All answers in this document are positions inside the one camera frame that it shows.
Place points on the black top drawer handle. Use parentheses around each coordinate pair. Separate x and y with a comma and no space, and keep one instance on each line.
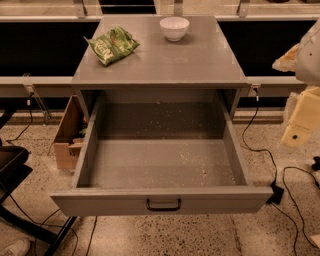
(162,206)

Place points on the white ceramic bowl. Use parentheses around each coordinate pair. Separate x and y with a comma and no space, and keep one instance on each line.
(174,28)

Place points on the brown cardboard box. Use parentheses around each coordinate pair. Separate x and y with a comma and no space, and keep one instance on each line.
(69,137)

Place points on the grey drawer cabinet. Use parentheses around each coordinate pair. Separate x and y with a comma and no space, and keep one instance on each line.
(202,59)

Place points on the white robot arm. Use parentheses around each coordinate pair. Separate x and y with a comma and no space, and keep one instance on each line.
(304,60)

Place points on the green snack bag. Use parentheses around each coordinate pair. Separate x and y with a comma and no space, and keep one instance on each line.
(113,45)

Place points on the grey top drawer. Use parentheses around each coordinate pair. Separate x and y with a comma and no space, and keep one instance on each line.
(161,146)

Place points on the white shoe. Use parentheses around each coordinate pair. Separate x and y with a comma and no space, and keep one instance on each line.
(18,248)

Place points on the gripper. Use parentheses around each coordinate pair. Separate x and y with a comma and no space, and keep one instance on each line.
(310,58)

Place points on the black power adapter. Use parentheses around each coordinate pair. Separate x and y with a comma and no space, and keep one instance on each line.
(277,195)

